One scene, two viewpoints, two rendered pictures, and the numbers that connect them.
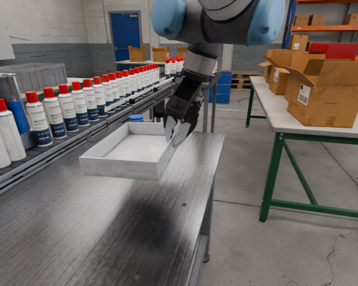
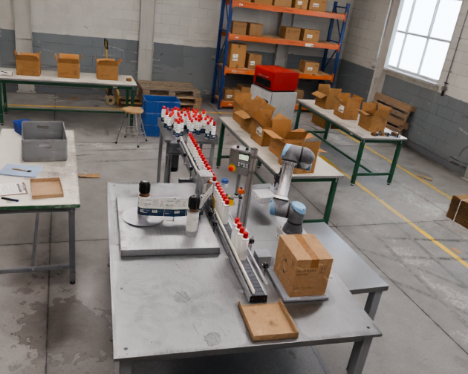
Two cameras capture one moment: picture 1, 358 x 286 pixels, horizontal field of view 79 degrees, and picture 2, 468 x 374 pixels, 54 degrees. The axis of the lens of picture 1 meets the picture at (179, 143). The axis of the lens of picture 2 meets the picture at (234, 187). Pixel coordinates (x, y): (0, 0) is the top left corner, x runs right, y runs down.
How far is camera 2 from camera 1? 3.53 m
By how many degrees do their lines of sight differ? 32
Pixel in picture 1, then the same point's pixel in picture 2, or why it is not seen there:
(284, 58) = (261, 114)
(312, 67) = (290, 136)
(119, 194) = (260, 211)
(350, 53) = (293, 82)
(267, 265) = not seen: hidden behind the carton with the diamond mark
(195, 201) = not seen: hidden behind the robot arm
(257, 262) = not seen: hidden behind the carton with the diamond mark
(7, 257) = (255, 225)
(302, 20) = (238, 28)
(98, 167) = (265, 200)
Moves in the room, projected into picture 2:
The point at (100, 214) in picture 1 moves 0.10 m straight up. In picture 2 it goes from (262, 216) to (264, 205)
